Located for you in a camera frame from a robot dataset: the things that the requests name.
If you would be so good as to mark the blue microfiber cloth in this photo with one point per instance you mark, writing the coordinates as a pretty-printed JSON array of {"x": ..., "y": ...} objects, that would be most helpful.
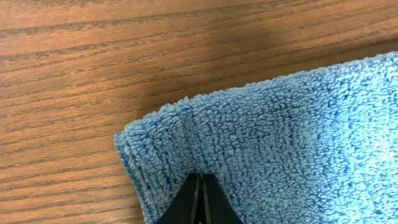
[{"x": 310, "y": 147}]

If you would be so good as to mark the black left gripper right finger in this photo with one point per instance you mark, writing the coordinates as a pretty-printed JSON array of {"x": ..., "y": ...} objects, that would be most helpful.
[{"x": 217, "y": 208}]

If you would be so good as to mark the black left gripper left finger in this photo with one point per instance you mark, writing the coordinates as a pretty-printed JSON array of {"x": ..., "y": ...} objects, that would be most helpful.
[{"x": 183, "y": 208}]

